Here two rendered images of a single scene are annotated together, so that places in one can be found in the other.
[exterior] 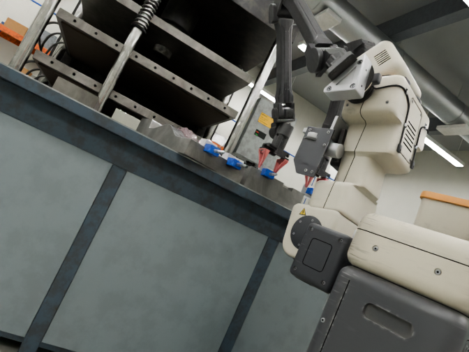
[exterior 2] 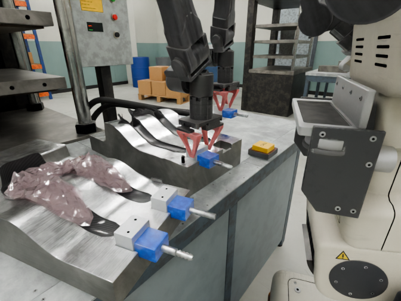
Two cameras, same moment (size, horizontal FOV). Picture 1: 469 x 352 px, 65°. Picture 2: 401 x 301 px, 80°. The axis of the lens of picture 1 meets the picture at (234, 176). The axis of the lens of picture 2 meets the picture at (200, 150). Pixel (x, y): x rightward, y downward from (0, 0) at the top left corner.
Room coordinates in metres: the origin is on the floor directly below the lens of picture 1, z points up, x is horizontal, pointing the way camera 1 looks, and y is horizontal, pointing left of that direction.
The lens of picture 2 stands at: (0.92, 0.20, 1.16)
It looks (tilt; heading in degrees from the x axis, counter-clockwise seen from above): 23 degrees down; 329
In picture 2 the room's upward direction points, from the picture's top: straight up
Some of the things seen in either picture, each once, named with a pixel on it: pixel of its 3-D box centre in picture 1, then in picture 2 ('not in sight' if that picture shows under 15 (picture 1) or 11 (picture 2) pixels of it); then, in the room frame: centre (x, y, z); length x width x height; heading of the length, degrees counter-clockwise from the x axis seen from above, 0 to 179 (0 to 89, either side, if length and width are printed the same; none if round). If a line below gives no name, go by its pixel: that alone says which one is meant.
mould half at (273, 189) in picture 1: (252, 181); (160, 138); (1.66, -0.09, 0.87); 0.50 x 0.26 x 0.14; 19
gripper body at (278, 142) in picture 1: (278, 144); (201, 109); (1.42, -0.11, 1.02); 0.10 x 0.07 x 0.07; 109
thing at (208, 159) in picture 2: (269, 174); (210, 160); (1.39, -0.12, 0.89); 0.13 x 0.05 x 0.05; 19
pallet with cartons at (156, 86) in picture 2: not in sight; (167, 83); (6.33, -2.15, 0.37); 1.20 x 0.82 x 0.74; 31
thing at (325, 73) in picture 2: not in sight; (336, 89); (3.46, -4.23, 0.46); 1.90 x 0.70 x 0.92; 113
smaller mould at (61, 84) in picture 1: (76, 100); not in sight; (1.38, 0.67, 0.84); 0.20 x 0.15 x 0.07; 19
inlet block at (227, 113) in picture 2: (313, 192); (231, 113); (1.60, -0.35, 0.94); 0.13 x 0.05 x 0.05; 19
